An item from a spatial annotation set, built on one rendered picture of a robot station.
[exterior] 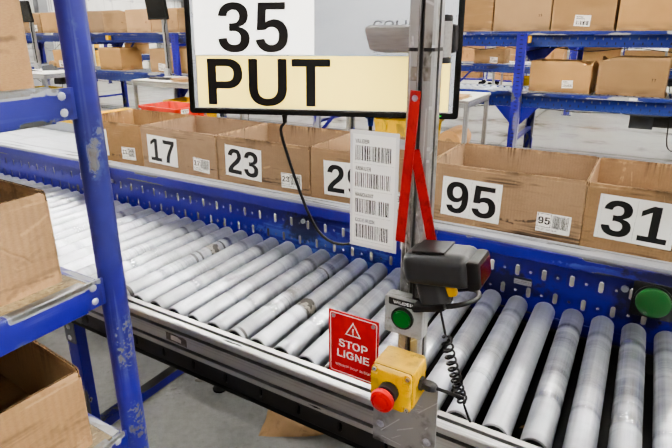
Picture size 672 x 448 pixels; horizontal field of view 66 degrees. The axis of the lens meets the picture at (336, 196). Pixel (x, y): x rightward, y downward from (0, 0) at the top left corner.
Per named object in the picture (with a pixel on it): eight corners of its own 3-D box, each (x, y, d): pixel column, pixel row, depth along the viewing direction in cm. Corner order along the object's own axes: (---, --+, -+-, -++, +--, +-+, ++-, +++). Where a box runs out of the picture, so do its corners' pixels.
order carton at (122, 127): (81, 157, 223) (75, 117, 218) (137, 144, 247) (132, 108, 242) (144, 168, 204) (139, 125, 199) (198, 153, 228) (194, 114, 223)
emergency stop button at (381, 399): (367, 410, 82) (368, 388, 81) (379, 394, 86) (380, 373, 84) (390, 419, 80) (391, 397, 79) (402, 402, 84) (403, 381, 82)
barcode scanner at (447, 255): (483, 327, 73) (478, 257, 70) (405, 315, 79) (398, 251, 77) (495, 306, 78) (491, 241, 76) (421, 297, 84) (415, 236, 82)
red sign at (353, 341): (328, 369, 97) (328, 308, 93) (331, 366, 98) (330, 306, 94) (408, 398, 89) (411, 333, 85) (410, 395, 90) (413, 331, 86)
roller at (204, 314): (186, 338, 124) (177, 319, 124) (307, 259, 167) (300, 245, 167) (199, 334, 121) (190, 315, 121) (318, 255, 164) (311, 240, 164)
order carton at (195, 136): (143, 168, 204) (138, 125, 199) (198, 153, 228) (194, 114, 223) (218, 182, 185) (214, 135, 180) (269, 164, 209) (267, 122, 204)
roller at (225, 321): (218, 346, 119) (202, 341, 122) (334, 262, 162) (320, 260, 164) (215, 327, 118) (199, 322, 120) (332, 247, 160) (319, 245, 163)
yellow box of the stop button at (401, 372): (365, 406, 85) (365, 369, 83) (387, 377, 92) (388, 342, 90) (450, 440, 78) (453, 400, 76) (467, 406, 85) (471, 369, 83)
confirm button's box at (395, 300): (382, 331, 86) (383, 295, 84) (390, 322, 89) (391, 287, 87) (420, 343, 83) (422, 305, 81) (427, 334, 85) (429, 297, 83)
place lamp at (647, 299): (632, 314, 118) (637, 286, 115) (632, 312, 119) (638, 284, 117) (668, 322, 114) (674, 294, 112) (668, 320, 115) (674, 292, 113)
